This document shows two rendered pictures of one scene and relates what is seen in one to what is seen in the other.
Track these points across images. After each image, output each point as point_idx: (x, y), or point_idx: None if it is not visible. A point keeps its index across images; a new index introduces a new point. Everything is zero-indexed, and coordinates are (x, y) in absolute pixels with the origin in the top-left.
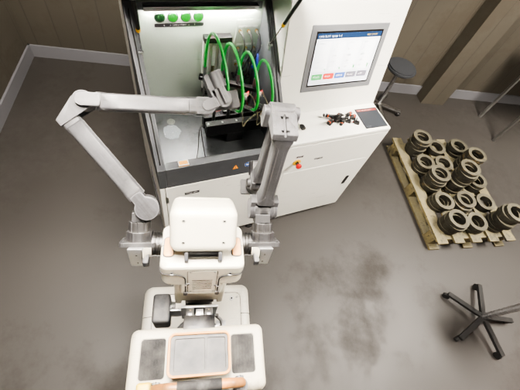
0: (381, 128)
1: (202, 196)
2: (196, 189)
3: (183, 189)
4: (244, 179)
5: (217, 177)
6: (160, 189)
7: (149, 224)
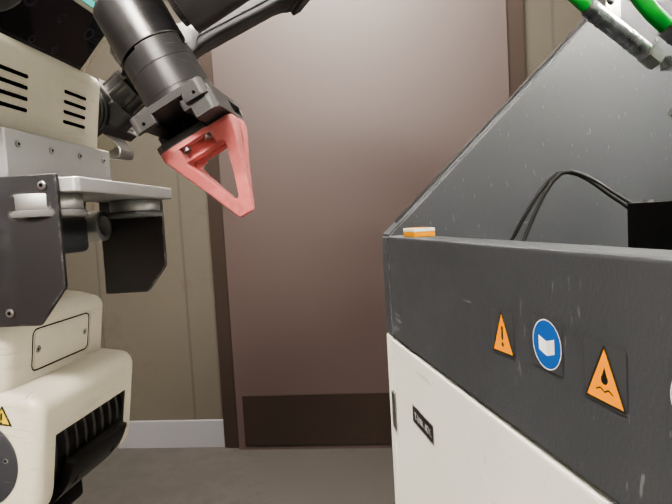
0: None
1: (442, 499)
2: (429, 413)
3: (409, 375)
4: (231, 99)
5: (462, 381)
6: (386, 329)
7: (118, 81)
